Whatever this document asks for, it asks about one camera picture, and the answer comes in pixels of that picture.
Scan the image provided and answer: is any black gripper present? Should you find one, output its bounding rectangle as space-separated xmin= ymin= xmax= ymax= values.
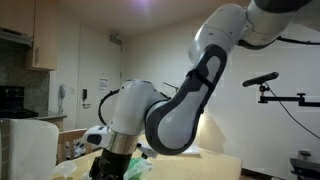
xmin=88 ymin=148 xmax=133 ymax=180

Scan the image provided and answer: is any green marshmallow pack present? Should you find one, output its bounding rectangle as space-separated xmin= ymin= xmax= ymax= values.
xmin=123 ymin=157 xmax=155 ymax=180

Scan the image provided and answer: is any clear plastic wrap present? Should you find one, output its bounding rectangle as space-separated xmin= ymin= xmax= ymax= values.
xmin=51 ymin=161 xmax=78 ymax=180

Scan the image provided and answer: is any light wooden dining chair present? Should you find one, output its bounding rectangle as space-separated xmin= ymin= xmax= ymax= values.
xmin=57 ymin=128 xmax=101 ymax=165

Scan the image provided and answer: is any stone topped counter cabinet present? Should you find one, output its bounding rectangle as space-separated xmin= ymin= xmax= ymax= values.
xmin=35 ymin=111 xmax=68 ymax=133

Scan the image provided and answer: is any white door notice paper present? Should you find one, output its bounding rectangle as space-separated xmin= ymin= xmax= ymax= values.
xmin=97 ymin=77 xmax=109 ymax=93

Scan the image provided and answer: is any white folded cloth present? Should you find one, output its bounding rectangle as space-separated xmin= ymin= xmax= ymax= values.
xmin=181 ymin=146 xmax=202 ymax=157

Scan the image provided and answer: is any white paper towel roll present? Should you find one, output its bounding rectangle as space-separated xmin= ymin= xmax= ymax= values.
xmin=0 ymin=119 xmax=60 ymax=180

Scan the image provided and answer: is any white door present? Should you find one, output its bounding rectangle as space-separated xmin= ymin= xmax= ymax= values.
xmin=76 ymin=23 xmax=123 ymax=149

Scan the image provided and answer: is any black kitchen stove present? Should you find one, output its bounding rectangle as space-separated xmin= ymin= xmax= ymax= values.
xmin=0 ymin=85 xmax=38 ymax=120

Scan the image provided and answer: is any grey door closer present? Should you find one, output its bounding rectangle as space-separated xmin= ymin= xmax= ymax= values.
xmin=108 ymin=32 xmax=122 ymax=46

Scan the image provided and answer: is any grey range hood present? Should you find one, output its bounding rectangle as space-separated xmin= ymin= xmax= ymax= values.
xmin=0 ymin=28 xmax=33 ymax=48

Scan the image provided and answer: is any black equipment stand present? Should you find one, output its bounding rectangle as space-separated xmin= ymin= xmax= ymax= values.
xmin=289 ymin=149 xmax=320 ymax=180

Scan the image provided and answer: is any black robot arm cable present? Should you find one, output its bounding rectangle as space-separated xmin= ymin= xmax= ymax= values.
xmin=98 ymin=35 xmax=320 ymax=126

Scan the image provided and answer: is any grey wall phone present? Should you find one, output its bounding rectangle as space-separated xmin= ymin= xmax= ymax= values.
xmin=57 ymin=83 xmax=67 ymax=115

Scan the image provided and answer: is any tall wooden wall cabinet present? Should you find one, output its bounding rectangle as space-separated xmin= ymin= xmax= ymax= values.
xmin=24 ymin=0 xmax=58 ymax=72

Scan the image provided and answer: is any black stereo camera bar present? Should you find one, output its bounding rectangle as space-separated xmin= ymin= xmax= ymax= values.
xmin=242 ymin=71 xmax=280 ymax=88

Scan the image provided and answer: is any short wooden wall cabinet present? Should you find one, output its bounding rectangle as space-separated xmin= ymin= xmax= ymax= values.
xmin=0 ymin=0 xmax=34 ymax=37

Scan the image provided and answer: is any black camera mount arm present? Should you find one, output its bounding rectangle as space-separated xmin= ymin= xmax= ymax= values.
xmin=257 ymin=84 xmax=320 ymax=108

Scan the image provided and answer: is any thin black camera cable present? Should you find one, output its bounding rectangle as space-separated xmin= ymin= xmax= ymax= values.
xmin=268 ymin=87 xmax=320 ymax=140

